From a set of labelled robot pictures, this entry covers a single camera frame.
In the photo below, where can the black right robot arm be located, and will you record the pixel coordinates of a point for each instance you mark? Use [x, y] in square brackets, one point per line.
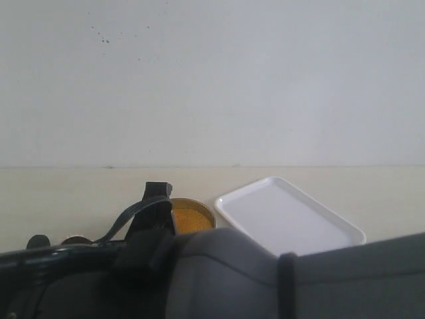
[219, 273]

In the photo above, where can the steel bowl of yellow millet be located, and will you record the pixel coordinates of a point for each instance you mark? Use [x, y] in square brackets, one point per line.
[191, 216]

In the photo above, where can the white plastic tray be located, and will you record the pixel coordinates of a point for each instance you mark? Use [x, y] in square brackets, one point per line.
[283, 219]

